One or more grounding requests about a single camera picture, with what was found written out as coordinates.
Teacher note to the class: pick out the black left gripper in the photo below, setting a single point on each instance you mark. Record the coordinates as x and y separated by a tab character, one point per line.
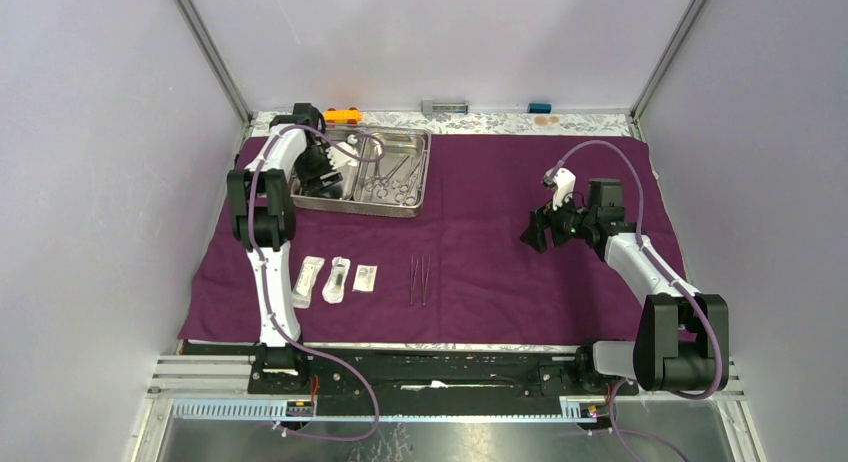
311	183

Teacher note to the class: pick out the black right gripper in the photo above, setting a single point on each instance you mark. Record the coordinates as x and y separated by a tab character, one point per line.
540	219

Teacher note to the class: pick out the perforated steel instrument tray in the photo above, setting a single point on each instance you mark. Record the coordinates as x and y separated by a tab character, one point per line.
393	187

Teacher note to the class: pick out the small white sterile packet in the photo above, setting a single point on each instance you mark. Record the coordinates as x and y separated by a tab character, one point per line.
365	278

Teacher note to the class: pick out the long white sterile packet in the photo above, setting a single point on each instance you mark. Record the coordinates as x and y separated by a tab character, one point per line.
306	280

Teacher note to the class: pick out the steel scalpel handle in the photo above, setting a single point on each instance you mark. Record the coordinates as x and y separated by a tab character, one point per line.
414	264

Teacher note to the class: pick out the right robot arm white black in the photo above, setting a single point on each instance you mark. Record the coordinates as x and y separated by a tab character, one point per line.
682	340

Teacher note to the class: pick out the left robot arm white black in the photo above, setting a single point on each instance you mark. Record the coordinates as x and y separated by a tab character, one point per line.
263	219

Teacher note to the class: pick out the steel surgical forceps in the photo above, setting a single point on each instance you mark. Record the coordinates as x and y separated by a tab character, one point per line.
378	184

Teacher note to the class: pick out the orange toy car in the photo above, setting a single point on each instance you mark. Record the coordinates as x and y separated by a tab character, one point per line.
350	116

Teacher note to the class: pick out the blue plastic block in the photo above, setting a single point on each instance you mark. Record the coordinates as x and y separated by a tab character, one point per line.
539	108

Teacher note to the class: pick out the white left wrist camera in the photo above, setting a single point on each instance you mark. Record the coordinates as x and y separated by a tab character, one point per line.
343	158

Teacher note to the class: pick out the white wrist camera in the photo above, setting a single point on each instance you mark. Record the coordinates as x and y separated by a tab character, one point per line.
343	158
561	181

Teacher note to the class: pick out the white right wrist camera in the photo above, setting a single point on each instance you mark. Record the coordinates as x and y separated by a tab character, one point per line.
561	181

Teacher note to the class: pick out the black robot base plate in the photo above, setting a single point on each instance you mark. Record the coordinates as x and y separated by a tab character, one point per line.
434	383

